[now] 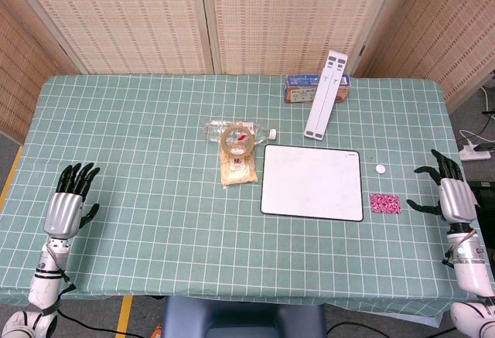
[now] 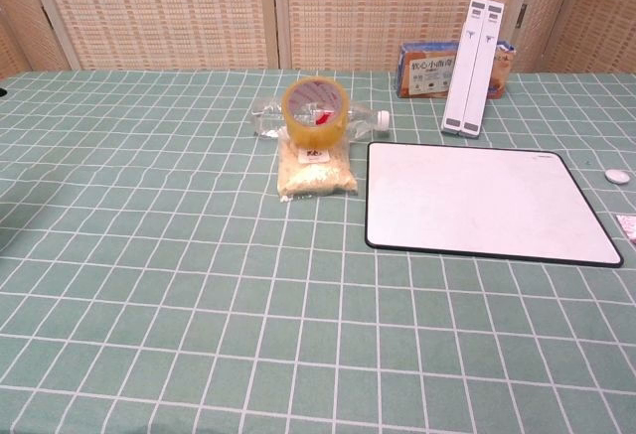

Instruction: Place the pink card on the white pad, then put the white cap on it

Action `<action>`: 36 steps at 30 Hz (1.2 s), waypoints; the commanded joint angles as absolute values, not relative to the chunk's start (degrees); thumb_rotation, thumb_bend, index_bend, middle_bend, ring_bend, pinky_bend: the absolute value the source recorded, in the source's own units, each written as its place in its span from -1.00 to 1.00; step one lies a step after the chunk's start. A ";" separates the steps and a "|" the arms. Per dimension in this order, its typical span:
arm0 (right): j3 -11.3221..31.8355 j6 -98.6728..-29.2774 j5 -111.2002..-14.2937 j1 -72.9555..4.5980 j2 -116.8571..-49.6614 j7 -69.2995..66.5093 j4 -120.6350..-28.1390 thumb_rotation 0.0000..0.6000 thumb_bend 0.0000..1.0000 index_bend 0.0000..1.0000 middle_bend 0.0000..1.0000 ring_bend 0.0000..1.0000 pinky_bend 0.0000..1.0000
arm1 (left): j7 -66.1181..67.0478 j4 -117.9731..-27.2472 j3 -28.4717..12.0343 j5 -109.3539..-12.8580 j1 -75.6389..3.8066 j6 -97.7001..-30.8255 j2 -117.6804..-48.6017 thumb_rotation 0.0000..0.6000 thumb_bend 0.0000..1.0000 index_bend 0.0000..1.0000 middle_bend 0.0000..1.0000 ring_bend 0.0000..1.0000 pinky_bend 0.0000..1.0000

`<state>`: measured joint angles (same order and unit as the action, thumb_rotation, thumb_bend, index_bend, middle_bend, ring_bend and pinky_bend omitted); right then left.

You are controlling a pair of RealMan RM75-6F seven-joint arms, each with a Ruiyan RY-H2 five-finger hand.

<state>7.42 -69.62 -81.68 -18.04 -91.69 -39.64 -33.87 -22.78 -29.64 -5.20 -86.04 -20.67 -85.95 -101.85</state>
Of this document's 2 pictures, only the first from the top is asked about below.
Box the clear bag of rice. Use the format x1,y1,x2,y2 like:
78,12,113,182
219,142,259,189

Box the green checkered tablecloth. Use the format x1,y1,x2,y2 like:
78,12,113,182
0,73,495,318

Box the red patterned rectangular card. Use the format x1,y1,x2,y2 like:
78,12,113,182
370,193,401,214

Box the black box device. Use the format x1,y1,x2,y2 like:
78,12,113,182
465,180,495,254

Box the white power cable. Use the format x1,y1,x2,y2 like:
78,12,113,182
458,85,495,146

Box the white folding stand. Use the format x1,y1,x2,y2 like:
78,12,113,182
303,50,349,140

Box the white power strip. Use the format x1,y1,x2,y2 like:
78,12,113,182
459,139,493,162

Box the clear plastic water bottle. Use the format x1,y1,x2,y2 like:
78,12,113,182
203,119,278,145

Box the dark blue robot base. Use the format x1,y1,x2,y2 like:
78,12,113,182
162,295,328,338

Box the blue orange cookie box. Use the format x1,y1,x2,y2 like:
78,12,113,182
285,73,352,104

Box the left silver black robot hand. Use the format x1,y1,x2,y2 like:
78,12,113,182
43,162,101,238

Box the bamboo folding screen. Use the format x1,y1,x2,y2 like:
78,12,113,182
0,0,495,146

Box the white rectangular pad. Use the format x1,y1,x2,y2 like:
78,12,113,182
260,144,365,223

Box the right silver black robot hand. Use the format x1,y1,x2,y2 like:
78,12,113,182
406,149,480,226

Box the black floor cable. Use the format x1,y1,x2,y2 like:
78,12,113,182
326,320,458,338
56,309,163,338

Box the yellowish transparent tape roll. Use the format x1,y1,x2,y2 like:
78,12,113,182
220,125,257,157

